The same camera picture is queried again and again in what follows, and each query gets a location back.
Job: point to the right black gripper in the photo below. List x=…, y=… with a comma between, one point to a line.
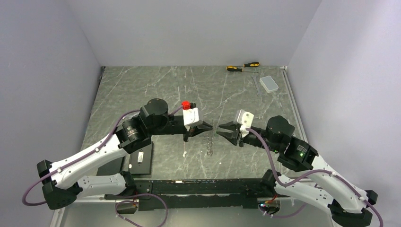
x=232, y=137

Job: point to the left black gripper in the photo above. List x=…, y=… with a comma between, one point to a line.
x=204, y=127

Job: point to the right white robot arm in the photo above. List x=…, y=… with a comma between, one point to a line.
x=298, y=171

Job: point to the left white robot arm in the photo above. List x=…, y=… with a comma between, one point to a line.
x=67, y=180

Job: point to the small silver wrench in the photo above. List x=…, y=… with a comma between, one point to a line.
x=254, y=77

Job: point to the clear plastic box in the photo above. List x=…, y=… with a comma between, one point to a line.
x=268, y=84

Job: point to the yellow black screwdriver lower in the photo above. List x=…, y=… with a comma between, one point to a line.
x=236, y=69

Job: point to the black flat box near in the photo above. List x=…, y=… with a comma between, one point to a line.
x=140, y=161

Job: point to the orange black screwdriver upper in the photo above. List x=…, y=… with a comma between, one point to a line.
x=250, y=65

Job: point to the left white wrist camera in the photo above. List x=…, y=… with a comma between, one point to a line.
x=192, y=118

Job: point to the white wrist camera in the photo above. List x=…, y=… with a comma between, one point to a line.
x=192, y=118
x=244, y=119

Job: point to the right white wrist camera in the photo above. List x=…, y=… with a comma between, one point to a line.
x=244, y=119

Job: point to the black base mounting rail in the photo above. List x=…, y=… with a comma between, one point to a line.
x=246, y=193

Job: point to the aluminium frame rail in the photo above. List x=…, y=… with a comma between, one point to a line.
x=288, y=105

